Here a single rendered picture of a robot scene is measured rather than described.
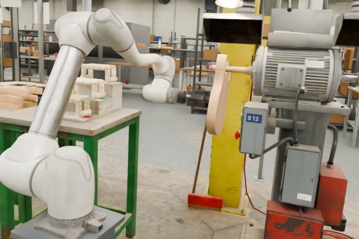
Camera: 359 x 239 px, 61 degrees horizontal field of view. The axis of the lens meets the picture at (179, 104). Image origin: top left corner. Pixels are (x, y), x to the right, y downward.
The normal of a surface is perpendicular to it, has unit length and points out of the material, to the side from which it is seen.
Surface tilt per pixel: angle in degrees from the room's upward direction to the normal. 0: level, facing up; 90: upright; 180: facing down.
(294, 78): 90
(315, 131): 90
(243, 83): 90
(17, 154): 59
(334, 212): 90
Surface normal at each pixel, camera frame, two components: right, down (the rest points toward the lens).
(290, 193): -0.31, 0.17
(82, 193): 0.74, 0.13
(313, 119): -0.30, 0.43
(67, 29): -0.36, -0.25
